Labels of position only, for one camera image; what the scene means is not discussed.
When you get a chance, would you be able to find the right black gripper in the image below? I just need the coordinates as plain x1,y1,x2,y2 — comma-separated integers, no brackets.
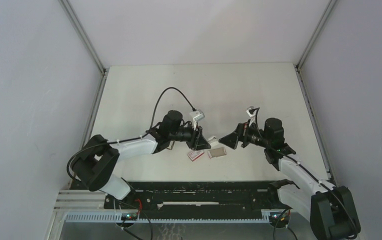
218,119,271,150

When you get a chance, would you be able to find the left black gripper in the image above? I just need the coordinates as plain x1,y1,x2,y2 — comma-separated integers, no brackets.
169,120,211,151

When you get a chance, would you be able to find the red white staple box sleeve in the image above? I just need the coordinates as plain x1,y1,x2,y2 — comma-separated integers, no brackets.
187,150,205,162

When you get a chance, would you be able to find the cardboard staple box tray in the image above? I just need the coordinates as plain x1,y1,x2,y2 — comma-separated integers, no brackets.
207,147,227,159

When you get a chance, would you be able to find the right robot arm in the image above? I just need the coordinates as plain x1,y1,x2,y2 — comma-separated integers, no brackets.
218,117,361,240

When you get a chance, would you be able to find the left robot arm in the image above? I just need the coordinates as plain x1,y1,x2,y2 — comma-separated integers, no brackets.
67,110,211,209

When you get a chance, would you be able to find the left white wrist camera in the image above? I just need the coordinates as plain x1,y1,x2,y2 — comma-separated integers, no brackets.
189,109,205,130

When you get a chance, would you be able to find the left black camera cable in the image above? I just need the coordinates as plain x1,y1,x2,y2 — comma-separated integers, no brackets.
148,87,197,132

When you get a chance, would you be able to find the black camera cable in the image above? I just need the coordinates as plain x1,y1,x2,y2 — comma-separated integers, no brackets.
253,106,359,240
148,87,197,132

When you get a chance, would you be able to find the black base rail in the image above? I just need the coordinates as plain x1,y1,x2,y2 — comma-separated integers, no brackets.
103,181,286,221

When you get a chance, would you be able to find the right circuit board with wires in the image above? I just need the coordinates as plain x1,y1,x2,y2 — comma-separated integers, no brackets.
269,206,298,240

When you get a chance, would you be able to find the circuit board with wires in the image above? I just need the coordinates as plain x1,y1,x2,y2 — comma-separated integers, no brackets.
113,199,154,240
269,206,298,240

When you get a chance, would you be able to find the left circuit board with wires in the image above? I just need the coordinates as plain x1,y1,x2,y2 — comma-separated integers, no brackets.
113,199,154,240

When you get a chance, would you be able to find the right black camera cable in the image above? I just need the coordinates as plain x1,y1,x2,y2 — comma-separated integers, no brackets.
253,106,359,240

